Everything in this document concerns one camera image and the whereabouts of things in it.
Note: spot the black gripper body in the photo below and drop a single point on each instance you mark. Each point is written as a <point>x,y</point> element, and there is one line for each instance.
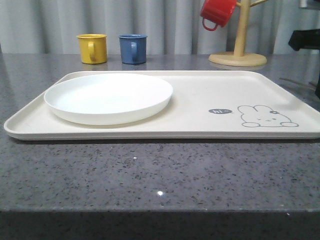
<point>305,39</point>

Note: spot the white round plate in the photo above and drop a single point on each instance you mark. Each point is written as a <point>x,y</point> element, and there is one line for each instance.
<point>108,99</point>

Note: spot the wooden mug tree stand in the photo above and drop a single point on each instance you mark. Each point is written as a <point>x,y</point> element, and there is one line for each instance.
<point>238,57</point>

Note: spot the red enamel mug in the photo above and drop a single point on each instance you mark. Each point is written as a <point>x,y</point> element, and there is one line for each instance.
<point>218,12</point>

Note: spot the beige rabbit serving tray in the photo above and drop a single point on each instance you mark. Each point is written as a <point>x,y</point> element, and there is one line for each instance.
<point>204,105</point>

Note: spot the blue enamel mug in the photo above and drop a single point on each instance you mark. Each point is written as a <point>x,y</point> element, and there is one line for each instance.
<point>133,48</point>

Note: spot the yellow enamel mug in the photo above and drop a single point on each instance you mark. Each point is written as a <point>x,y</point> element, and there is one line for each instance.
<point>93,48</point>

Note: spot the grey pleated curtain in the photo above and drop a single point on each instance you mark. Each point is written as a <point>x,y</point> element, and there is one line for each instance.
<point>172,26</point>

